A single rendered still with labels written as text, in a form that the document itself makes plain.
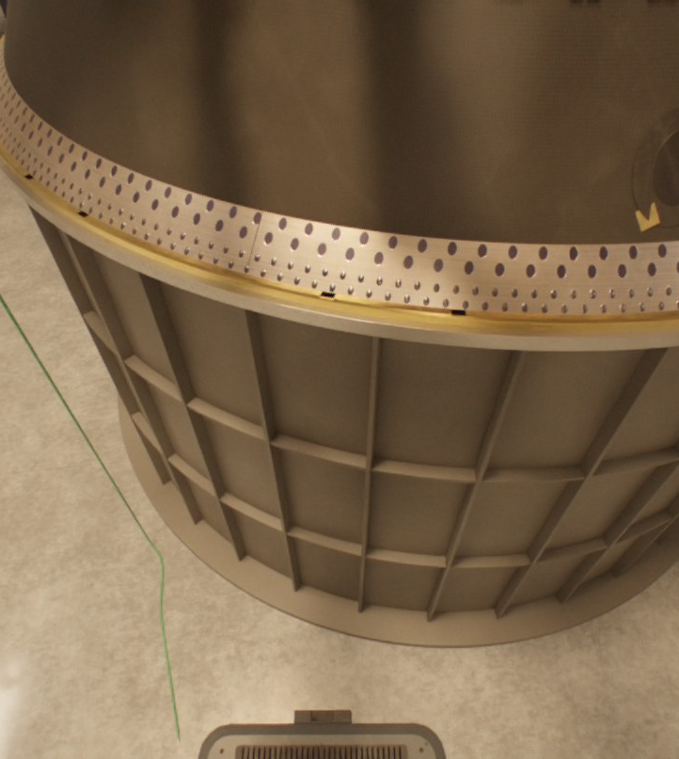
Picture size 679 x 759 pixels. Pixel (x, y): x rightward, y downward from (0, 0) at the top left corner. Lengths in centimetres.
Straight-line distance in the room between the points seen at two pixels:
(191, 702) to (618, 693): 112
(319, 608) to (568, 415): 101
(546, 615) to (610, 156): 133
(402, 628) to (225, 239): 123
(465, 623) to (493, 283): 119
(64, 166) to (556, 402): 85
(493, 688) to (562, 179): 134
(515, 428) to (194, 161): 63
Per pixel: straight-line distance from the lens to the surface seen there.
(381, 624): 170
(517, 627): 176
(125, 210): 90
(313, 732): 141
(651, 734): 183
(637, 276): 79
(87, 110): 99
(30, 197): 107
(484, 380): 84
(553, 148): 74
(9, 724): 187
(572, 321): 74
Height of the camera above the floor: 164
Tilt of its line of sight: 49 degrees down
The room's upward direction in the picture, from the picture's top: 1 degrees counter-clockwise
